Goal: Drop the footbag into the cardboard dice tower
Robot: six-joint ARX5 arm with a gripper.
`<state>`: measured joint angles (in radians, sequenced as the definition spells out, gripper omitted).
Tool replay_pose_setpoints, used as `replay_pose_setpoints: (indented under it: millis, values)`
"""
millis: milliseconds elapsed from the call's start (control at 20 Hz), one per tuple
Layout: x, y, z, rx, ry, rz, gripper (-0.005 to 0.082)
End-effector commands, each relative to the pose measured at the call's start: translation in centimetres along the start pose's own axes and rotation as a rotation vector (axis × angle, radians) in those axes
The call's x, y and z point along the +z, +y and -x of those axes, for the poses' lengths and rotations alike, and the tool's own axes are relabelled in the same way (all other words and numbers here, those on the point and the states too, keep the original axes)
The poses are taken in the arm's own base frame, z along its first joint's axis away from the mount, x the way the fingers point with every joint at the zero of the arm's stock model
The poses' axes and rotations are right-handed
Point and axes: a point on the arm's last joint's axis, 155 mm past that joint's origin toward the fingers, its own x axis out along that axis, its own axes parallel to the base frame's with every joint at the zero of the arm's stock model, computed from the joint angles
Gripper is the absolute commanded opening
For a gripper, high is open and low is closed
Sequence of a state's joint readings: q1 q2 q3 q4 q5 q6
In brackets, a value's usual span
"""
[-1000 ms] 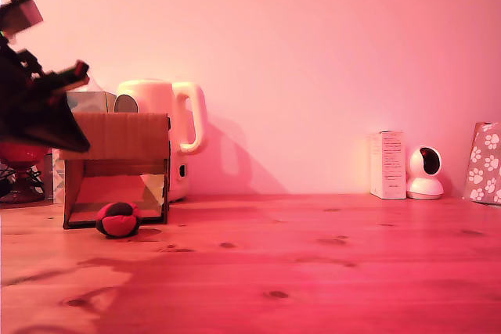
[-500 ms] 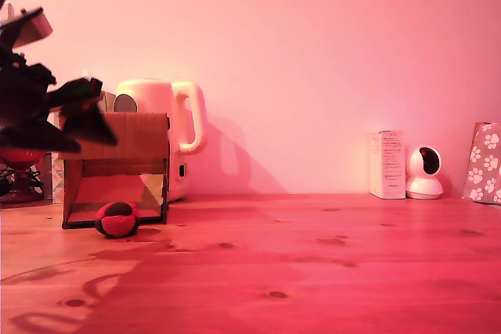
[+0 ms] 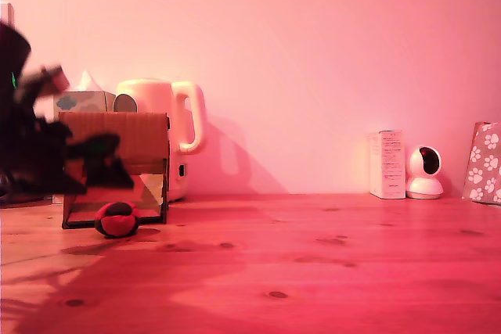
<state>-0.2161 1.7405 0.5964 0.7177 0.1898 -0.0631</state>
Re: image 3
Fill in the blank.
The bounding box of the red and black footbag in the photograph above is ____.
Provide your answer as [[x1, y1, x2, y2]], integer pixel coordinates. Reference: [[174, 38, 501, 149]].
[[93, 201, 141, 239]]

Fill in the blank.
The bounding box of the cardboard dice tower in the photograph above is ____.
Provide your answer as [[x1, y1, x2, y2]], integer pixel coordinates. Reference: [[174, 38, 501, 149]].
[[58, 111, 172, 230]]

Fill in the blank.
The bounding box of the cloud print tissue box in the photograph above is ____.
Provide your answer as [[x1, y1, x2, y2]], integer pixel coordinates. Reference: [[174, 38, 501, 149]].
[[52, 90, 117, 114]]

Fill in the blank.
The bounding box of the white electric kettle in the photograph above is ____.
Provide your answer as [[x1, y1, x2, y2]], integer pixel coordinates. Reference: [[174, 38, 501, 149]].
[[113, 78, 207, 204]]

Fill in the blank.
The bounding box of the white tissue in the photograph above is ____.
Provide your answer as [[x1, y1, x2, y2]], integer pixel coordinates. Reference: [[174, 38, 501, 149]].
[[72, 70, 103, 93]]

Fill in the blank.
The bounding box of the white printed carton box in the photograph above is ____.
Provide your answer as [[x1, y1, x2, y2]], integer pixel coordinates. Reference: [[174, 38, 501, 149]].
[[369, 129, 407, 200]]

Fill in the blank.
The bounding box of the paw print gift bag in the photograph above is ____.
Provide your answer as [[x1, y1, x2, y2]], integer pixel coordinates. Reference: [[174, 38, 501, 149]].
[[461, 121, 501, 206]]

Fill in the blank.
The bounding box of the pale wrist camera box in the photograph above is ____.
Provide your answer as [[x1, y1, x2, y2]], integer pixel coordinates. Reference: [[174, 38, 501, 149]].
[[15, 63, 72, 99]]

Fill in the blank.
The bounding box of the pale wall hook block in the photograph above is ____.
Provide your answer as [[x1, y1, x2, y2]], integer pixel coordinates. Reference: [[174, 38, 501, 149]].
[[0, 2, 16, 27]]

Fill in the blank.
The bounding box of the small white round camera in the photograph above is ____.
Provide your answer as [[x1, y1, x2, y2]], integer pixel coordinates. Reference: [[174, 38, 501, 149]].
[[405, 145, 445, 200]]

